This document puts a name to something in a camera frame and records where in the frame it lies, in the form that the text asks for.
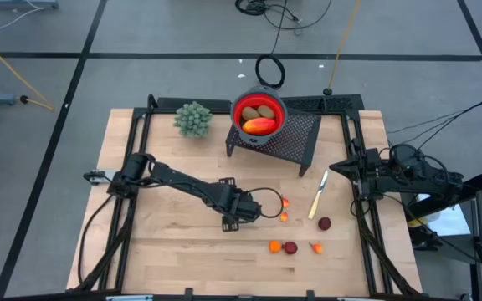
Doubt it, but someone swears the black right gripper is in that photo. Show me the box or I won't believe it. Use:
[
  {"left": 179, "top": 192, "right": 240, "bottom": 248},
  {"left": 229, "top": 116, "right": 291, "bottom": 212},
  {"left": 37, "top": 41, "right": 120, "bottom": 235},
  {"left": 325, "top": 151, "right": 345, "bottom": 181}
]
[{"left": 329, "top": 137, "right": 381, "bottom": 201}]

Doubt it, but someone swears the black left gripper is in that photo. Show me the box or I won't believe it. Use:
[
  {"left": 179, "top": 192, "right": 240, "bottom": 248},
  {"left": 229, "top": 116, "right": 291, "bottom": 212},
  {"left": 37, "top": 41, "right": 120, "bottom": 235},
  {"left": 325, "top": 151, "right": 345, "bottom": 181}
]
[{"left": 218, "top": 176, "right": 264, "bottom": 233}]

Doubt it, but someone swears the knife with cream handle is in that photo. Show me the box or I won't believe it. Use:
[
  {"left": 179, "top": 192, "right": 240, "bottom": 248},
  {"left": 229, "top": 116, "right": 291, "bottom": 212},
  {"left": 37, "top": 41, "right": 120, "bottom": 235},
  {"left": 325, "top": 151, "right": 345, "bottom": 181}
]
[{"left": 307, "top": 169, "right": 330, "bottom": 221}]

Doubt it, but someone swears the red collapsible bowl grey rim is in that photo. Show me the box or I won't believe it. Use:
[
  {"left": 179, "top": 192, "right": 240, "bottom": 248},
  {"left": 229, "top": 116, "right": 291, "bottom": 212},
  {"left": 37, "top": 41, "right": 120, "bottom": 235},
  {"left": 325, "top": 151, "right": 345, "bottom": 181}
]
[{"left": 230, "top": 85, "right": 288, "bottom": 146}]

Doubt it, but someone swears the red yellow mango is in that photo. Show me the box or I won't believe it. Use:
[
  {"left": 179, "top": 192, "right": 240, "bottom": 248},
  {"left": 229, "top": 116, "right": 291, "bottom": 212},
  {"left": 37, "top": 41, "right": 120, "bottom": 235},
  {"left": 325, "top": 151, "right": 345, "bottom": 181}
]
[{"left": 242, "top": 117, "right": 277, "bottom": 136}]

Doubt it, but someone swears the black perforated metal shelf riser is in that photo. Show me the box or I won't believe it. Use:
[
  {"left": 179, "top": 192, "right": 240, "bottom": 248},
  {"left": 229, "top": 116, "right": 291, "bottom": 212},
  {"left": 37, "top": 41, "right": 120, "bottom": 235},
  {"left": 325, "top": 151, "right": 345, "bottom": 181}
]
[{"left": 225, "top": 95, "right": 323, "bottom": 178}]

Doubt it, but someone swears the black perforated panel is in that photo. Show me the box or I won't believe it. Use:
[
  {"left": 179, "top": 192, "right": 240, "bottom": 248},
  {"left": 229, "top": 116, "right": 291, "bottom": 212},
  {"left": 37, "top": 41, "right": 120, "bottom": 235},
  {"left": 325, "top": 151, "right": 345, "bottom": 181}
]
[{"left": 282, "top": 94, "right": 366, "bottom": 122}]

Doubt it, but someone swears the green artificial succulent plant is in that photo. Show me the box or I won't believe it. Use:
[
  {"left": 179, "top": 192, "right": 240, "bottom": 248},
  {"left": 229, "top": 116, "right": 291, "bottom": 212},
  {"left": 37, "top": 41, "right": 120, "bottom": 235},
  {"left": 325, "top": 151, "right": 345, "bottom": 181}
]
[{"left": 172, "top": 100, "right": 214, "bottom": 139}]

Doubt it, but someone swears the black desk foot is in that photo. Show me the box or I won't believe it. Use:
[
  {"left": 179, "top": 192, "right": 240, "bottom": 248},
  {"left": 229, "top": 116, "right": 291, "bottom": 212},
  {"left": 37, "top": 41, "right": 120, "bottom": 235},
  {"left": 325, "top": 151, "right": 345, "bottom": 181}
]
[{"left": 408, "top": 225, "right": 444, "bottom": 252}]

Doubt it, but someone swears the black flat bar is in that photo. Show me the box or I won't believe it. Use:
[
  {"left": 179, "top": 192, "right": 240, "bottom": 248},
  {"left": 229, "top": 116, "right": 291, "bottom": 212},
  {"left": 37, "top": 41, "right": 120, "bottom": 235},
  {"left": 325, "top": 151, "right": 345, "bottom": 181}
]
[{"left": 156, "top": 96, "right": 233, "bottom": 110}]

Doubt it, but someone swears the black desk beam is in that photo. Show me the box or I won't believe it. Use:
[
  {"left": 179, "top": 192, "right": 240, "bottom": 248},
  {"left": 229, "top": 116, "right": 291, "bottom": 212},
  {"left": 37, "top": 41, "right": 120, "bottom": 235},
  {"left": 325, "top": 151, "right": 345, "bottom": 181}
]
[{"left": 403, "top": 170, "right": 482, "bottom": 218}]

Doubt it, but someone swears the grey floor stand base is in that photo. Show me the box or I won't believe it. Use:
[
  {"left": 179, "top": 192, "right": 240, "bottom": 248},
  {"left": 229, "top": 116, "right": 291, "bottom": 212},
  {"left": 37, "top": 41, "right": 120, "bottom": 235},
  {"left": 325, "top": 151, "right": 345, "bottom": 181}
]
[{"left": 0, "top": 0, "right": 59, "bottom": 10}]

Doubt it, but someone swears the yellow hanging cable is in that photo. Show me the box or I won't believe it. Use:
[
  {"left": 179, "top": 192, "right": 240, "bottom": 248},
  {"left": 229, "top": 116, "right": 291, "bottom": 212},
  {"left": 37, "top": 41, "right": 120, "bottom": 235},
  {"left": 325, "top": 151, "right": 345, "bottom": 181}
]
[{"left": 323, "top": 0, "right": 362, "bottom": 96}]

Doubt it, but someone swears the coiled black floor cable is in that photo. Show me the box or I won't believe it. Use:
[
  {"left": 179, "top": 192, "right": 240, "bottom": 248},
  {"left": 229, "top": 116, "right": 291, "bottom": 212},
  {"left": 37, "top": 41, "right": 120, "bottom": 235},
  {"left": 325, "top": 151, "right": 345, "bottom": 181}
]
[{"left": 254, "top": 0, "right": 289, "bottom": 91}]

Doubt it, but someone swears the black aluminium table frame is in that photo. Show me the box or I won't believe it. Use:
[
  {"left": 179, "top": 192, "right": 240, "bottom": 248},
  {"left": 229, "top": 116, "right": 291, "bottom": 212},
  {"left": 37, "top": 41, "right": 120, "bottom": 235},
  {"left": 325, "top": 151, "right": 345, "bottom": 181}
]
[{"left": 73, "top": 94, "right": 424, "bottom": 298}]

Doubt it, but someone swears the black cable tangle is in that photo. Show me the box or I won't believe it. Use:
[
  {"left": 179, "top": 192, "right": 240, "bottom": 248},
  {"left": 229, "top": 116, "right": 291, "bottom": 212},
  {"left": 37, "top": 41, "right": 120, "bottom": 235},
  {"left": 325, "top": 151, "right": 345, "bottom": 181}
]
[{"left": 235, "top": 0, "right": 334, "bottom": 31}]

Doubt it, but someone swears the yellow cable with black plug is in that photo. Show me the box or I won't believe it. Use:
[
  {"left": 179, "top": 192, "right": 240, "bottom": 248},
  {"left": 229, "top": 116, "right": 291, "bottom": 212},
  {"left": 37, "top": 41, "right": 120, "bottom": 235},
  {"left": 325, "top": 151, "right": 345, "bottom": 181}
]
[{"left": 0, "top": 31, "right": 54, "bottom": 110}]

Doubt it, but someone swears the white floor cable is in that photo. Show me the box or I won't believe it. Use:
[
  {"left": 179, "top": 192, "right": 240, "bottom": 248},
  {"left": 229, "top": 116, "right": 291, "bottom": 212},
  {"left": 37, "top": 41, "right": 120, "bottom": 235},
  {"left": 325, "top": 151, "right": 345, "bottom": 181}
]
[{"left": 0, "top": 0, "right": 45, "bottom": 41}]

